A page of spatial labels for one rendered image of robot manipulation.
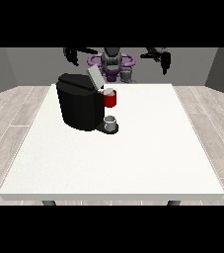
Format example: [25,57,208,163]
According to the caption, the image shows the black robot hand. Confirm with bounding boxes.
[139,47,172,76]
[62,47,99,67]

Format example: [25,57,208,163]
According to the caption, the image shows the pale grey machine lid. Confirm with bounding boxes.
[86,64,105,90]

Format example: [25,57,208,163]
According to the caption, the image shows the black coffee machine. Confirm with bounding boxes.
[55,72,119,134]

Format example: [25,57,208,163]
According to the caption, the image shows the red pod holder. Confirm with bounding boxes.
[102,89,117,109]

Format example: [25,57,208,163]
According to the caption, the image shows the grey robot trunk purple rings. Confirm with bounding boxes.
[87,47,138,84]

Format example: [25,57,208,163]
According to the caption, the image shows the small grey cup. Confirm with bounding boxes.
[103,115,118,132]

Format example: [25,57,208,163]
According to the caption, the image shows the dark table leg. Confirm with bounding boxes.
[40,200,57,207]
[166,200,183,207]

